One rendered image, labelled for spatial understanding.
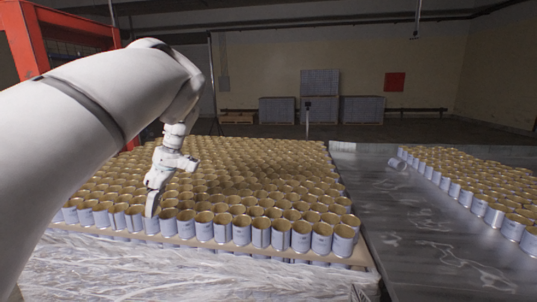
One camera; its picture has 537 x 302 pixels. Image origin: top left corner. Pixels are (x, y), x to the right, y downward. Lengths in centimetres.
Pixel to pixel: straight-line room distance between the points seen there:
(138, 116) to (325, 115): 808
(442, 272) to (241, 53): 974
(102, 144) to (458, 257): 101
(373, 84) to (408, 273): 960
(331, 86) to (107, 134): 800
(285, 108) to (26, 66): 723
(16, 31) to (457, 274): 205
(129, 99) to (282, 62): 956
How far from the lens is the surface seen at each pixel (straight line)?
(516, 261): 112
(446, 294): 87
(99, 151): 20
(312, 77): 803
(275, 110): 809
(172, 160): 68
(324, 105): 816
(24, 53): 162
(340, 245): 78
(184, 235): 86
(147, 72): 23
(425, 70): 1105
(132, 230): 97
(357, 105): 837
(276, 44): 983
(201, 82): 32
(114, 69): 22
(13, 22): 165
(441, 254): 100
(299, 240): 76
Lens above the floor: 166
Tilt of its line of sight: 14 degrees down
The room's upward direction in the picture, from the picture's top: 1 degrees counter-clockwise
